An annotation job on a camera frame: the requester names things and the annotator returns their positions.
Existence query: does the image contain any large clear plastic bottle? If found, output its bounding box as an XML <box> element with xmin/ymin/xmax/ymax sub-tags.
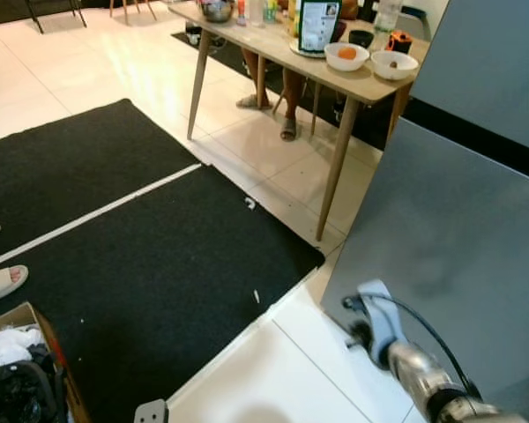
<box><xmin>373</xmin><ymin>0</ymin><xmax>404</xmax><ymax>38</ymax></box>

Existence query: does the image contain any person in blue shirt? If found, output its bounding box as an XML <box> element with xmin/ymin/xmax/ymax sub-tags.
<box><xmin>236</xmin><ymin>0</ymin><xmax>361</xmax><ymax>143</ymax></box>

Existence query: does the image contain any wooden stool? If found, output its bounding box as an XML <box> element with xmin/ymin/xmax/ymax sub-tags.
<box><xmin>108</xmin><ymin>0</ymin><xmax>158</xmax><ymax>21</ymax></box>

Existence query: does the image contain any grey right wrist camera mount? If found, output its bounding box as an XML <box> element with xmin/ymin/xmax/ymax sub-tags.
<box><xmin>357</xmin><ymin>280</ymin><xmax>408</xmax><ymax>369</ymax></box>

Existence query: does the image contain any black metal chair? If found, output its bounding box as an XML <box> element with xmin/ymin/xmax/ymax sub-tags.
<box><xmin>24</xmin><ymin>0</ymin><xmax>88</xmax><ymax>35</ymax></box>

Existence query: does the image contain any small grey fridge door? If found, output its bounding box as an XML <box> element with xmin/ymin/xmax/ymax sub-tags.
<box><xmin>409</xmin><ymin>0</ymin><xmax>529</xmax><ymax>156</ymax></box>

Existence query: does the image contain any white plastic bag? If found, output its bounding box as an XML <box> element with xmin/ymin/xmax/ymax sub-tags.
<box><xmin>0</xmin><ymin>324</ymin><xmax>43</xmax><ymax>368</ymax></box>

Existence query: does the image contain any black floor mat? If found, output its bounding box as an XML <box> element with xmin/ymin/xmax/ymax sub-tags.
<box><xmin>0</xmin><ymin>99</ymin><xmax>201</xmax><ymax>263</ymax></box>
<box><xmin>0</xmin><ymin>165</ymin><xmax>326</xmax><ymax>423</ymax></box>

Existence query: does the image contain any steel bowl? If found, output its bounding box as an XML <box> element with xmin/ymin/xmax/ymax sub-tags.
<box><xmin>199</xmin><ymin>0</ymin><xmax>236</xmax><ymax>24</ymax></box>

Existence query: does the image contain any brown cardboard box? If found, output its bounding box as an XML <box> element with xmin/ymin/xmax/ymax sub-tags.
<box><xmin>0</xmin><ymin>301</ymin><xmax>91</xmax><ymax>423</ymax></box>

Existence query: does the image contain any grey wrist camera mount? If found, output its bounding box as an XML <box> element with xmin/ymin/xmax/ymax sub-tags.
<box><xmin>357</xmin><ymin>280</ymin><xmax>408</xmax><ymax>369</ymax></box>
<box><xmin>133</xmin><ymin>398</ymin><xmax>170</xmax><ymax>423</ymax></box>

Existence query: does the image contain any black bag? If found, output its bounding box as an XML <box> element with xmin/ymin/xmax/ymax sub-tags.
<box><xmin>0</xmin><ymin>346</ymin><xmax>69</xmax><ymax>423</ymax></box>

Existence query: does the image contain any green white drink pouch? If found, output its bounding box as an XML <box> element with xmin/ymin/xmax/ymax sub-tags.
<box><xmin>297</xmin><ymin>0</ymin><xmax>341</xmax><ymax>54</ymax></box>

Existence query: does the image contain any large grey fridge door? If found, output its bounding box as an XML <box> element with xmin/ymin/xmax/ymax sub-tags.
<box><xmin>321</xmin><ymin>117</ymin><xmax>529</xmax><ymax>419</ymax></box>

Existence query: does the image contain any white bowl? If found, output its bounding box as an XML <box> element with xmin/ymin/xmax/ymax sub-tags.
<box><xmin>370</xmin><ymin>49</ymin><xmax>421</xmax><ymax>81</ymax></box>
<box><xmin>324</xmin><ymin>41</ymin><xmax>371</xmax><ymax>72</ymax></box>

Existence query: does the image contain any black orange small container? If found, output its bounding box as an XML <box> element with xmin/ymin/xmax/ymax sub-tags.
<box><xmin>387</xmin><ymin>31</ymin><xmax>414</xmax><ymax>55</ymax></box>

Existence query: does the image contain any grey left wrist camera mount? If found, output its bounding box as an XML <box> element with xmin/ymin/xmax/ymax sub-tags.
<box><xmin>133</xmin><ymin>398</ymin><xmax>170</xmax><ymax>423</ymax></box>

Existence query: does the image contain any light wooden table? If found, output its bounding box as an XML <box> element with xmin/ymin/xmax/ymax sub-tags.
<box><xmin>169</xmin><ymin>0</ymin><xmax>430</xmax><ymax>243</ymax></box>

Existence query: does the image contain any black bowl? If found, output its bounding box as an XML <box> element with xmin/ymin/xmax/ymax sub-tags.
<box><xmin>347</xmin><ymin>29</ymin><xmax>376</xmax><ymax>48</ymax></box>

